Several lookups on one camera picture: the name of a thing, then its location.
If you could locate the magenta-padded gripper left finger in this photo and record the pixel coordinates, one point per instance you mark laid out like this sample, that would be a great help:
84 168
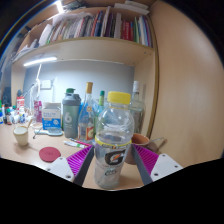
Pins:
63 166

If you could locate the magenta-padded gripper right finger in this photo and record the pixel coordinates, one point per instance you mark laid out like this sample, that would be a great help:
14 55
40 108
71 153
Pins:
163 165

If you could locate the clear yellow-capped drink bottle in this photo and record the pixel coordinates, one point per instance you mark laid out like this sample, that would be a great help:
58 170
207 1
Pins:
113 133

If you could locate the flat round red coaster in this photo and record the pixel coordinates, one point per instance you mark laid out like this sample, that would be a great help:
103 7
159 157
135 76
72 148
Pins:
50 154

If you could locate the pens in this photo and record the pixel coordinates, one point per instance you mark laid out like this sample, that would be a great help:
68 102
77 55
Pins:
75 143

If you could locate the brown mug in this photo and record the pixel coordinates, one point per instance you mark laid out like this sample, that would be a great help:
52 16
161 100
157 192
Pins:
140 139

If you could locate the clear gold-capped glass bottle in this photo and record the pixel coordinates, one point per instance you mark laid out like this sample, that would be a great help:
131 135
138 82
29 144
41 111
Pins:
86 123

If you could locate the grey shaker bottle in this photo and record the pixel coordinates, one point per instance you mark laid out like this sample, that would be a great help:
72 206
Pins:
71 116

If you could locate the blue and white carton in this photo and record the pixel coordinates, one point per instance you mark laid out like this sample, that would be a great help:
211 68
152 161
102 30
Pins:
51 116

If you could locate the cream ceramic cup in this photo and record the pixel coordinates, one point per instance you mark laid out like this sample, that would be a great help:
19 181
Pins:
21 136

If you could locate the wooden spoon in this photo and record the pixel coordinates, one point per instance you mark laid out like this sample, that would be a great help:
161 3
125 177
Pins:
30 122

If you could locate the magenta pouch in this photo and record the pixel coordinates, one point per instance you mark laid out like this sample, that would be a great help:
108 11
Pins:
38 111

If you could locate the tall clear white-capped bottle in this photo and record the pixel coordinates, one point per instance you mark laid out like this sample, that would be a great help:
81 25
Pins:
137 110

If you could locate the red and white canister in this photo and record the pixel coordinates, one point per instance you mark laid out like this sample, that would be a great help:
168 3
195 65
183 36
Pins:
20 104

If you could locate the green glass bottle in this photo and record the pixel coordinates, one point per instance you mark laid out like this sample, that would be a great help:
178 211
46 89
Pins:
100 100

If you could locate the white light strip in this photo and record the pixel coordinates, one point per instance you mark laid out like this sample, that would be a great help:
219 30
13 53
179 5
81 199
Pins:
40 61

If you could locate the white wall socket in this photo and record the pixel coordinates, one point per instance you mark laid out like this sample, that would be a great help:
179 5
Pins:
45 84

